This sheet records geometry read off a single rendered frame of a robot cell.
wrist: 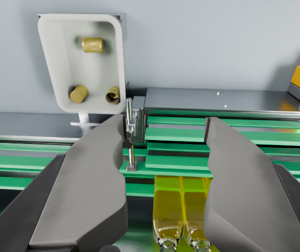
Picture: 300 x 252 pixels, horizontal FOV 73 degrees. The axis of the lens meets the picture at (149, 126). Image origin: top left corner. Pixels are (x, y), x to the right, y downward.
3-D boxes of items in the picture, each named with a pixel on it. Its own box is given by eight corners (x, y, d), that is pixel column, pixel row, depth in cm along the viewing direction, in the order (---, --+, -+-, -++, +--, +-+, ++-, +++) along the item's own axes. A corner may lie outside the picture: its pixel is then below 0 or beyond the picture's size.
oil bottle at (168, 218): (156, 168, 55) (152, 251, 37) (156, 152, 52) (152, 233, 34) (176, 169, 55) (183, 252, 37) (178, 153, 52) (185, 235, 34)
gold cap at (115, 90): (120, 102, 53) (123, 95, 56) (114, 90, 51) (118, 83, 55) (108, 106, 53) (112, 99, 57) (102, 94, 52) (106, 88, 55)
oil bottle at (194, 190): (177, 169, 55) (183, 252, 37) (179, 153, 52) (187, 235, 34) (198, 170, 55) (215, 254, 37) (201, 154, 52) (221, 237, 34)
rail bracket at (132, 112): (129, 148, 51) (121, 186, 41) (126, 84, 42) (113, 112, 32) (141, 148, 51) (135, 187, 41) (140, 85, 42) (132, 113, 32)
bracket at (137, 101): (132, 127, 56) (129, 142, 50) (131, 95, 51) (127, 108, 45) (145, 127, 56) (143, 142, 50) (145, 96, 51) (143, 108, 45)
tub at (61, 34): (71, 98, 60) (58, 112, 52) (53, 11, 48) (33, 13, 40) (130, 100, 59) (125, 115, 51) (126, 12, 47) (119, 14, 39)
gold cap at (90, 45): (85, 36, 49) (103, 35, 48) (87, 51, 51) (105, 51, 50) (80, 38, 46) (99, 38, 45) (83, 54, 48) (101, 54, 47)
